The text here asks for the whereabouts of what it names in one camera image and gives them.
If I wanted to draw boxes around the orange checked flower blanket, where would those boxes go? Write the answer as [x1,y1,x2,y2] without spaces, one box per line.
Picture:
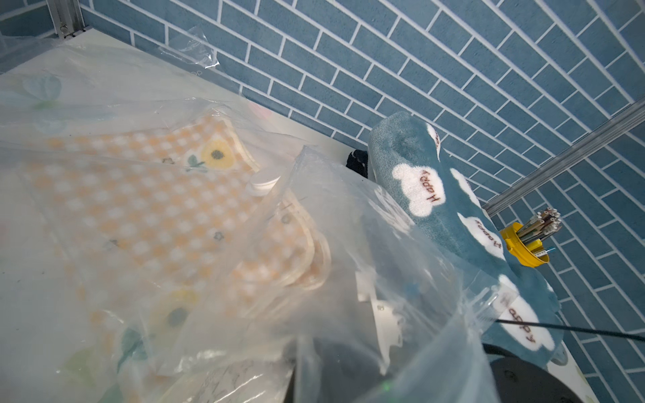
[21,114,331,327]

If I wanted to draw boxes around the clear plastic vacuum bag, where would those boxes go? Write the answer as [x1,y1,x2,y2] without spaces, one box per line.
[1,36,508,402]

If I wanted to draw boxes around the dark teal bear blanket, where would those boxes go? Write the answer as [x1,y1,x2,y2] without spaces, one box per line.
[368,112,567,367]

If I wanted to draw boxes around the navy blue star blanket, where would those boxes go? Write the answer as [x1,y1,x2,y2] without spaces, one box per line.
[346,149,369,178]

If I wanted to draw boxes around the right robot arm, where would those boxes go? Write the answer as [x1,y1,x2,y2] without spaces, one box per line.
[482,344,583,403]

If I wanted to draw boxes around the yellow metal pen bucket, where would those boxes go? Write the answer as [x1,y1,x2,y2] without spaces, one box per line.
[501,223,550,268]

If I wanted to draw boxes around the pens in bucket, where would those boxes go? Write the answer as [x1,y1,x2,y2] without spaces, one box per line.
[516,208,562,246]

